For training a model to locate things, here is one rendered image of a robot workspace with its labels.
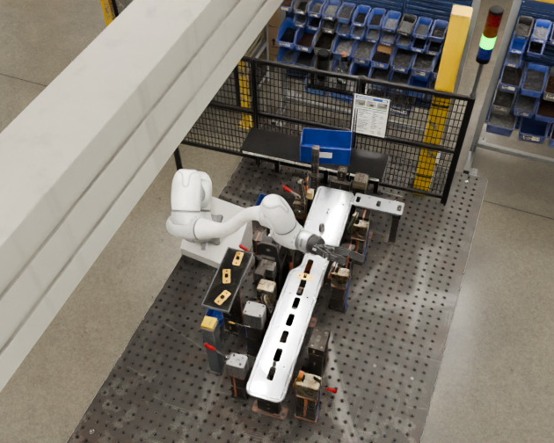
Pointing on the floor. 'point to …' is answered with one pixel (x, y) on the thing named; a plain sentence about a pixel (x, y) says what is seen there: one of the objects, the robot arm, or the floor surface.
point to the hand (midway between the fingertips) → (353, 259)
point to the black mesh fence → (331, 119)
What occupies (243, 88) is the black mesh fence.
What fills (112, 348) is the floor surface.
